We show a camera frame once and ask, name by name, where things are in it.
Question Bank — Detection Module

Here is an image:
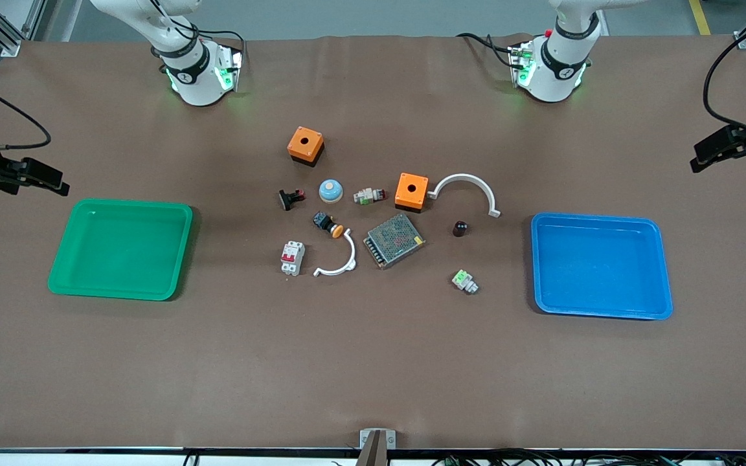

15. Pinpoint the white red circuit breaker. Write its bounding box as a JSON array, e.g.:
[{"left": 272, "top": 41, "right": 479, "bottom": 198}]
[{"left": 281, "top": 241, "right": 306, "bottom": 276}]

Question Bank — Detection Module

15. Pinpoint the green plastic tray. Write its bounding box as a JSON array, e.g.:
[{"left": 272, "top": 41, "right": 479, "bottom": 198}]
[{"left": 47, "top": 199, "right": 194, "bottom": 302}]

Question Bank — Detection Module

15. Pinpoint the blue plastic tray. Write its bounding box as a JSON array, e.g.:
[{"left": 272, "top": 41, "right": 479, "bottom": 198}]
[{"left": 530, "top": 212, "right": 673, "bottom": 320}]

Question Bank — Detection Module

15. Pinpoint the orange black button box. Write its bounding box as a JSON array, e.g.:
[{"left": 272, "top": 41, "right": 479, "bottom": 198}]
[
  {"left": 394, "top": 172, "right": 430, "bottom": 213},
  {"left": 287, "top": 126, "right": 326, "bottom": 168}
]

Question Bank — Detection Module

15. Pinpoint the black orange push button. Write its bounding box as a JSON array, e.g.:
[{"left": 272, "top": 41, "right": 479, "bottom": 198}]
[{"left": 312, "top": 212, "right": 345, "bottom": 239}]

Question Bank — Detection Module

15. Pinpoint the green white contact block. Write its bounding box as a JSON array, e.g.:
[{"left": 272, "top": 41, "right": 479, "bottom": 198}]
[{"left": 451, "top": 269, "right": 479, "bottom": 295}]

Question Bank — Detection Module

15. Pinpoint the metal mesh power supply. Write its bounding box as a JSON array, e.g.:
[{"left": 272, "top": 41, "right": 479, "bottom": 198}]
[{"left": 363, "top": 214, "right": 426, "bottom": 270}]

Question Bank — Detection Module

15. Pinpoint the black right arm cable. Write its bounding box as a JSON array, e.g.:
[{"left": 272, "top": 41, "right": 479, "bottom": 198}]
[{"left": 0, "top": 78, "right": 52, "bottom": 151}]

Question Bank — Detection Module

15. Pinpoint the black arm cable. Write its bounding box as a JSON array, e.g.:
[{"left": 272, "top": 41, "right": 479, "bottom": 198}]
[
  {"left": 702, "top": 29, "right": 746, "bottom": 140},
  {"left": 0, "top": 78, "right": 52, "bottom": 151}
]

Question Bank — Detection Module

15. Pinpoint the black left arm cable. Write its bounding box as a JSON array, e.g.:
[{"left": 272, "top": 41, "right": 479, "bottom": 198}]
[{"left": 702, "top": 29, "right": 746, "bottom": 140}]

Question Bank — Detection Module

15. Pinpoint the aluminium frame profile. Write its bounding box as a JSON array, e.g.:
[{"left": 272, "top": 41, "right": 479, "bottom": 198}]
[{"left": 0, "top": 0, "right": 47, "bottom": 57}]

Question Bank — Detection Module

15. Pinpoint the large white arc bracket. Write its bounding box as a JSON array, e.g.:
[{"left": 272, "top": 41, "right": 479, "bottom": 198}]
[{"left": 427, "top": 173, "right": 501, "bottom": 218}]

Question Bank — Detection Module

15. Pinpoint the black left base cable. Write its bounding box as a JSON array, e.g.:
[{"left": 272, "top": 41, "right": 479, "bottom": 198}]
[{"left": 456, "top": 32, "right": 517, "bottom": 69}]

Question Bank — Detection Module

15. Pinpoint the small white arc bracket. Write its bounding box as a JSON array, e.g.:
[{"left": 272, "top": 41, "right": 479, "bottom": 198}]
[{"left": 313, "top": 231, "right": 357, "bottom": 278}]

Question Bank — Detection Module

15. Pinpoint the grey metal table bracket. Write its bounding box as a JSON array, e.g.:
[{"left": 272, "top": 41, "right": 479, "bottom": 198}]
[{"left": 359, "top": 428, "right": 397, "bottom": 449}]

